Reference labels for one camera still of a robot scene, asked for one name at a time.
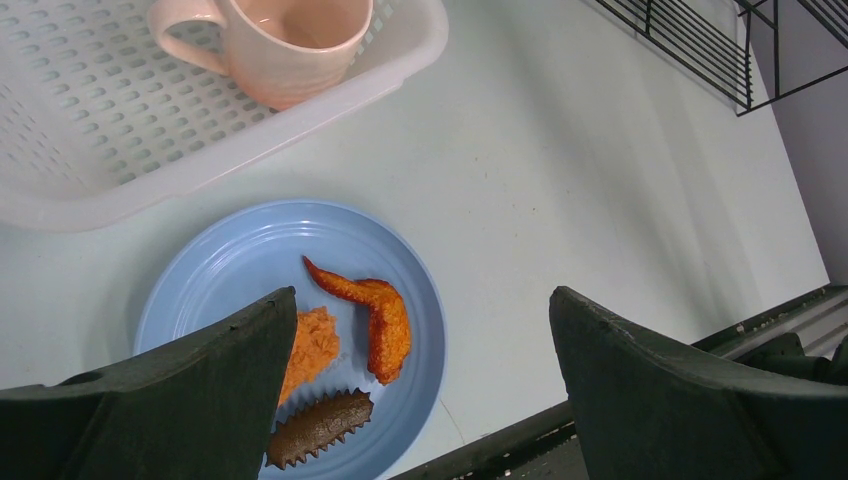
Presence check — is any white plastic perforated basket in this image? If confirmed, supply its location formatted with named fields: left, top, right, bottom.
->
left=1, top=1, right=449, bottom=232

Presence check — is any orange fried food piece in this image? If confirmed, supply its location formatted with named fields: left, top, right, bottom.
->
left=277, top=306, right=341, bottom=406

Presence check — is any orange chicken wing toy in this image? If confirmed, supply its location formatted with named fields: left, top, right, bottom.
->
left=302, top=256, right=412, bottom=386

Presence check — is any pink ceramic mug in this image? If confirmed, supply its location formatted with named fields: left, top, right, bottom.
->
left=147, top=0, right=374, bottom=110

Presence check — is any dark brown sea cucumber toy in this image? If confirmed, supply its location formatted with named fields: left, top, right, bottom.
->
left=264, top=388, right=374, bottom=470

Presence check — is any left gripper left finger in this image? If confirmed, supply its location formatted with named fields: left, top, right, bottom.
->
left=1, top=287, right=297, bottom=479

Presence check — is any black wire two-tier rack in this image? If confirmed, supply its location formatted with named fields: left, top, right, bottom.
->
left=597, top=1, right=847, bottom=117

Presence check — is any blue round plate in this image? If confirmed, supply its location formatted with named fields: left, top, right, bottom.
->
left=134, top=200, right=446, bottom=479

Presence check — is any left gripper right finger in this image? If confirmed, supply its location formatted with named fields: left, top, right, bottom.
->
left=549, top=286, right=847, bottom=479

